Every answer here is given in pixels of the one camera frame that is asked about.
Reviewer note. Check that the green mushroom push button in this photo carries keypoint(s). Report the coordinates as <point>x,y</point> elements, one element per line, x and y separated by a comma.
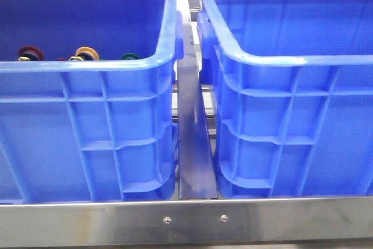
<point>130,56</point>

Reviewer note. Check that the yellow mushroom push button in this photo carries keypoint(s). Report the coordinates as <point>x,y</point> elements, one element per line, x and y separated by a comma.
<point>85,53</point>

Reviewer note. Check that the steel centre divider bar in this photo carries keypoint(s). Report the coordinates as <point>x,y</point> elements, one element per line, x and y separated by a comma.
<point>196,171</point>

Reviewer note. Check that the red mushroom push button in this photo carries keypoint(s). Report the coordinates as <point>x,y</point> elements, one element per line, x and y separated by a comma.
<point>30,53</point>

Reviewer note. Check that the left blue plastic crate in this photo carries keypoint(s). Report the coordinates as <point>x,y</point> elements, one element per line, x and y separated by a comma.
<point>88,131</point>

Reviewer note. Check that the right blue plastic crate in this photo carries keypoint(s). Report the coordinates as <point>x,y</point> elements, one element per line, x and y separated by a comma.
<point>292,88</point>

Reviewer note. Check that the steel front rack rail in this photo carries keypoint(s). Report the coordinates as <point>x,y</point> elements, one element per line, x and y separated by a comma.
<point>212,222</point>

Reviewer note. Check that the blue plastic crate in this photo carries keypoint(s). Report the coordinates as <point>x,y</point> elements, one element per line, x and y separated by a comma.
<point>88,131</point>
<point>292,88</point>

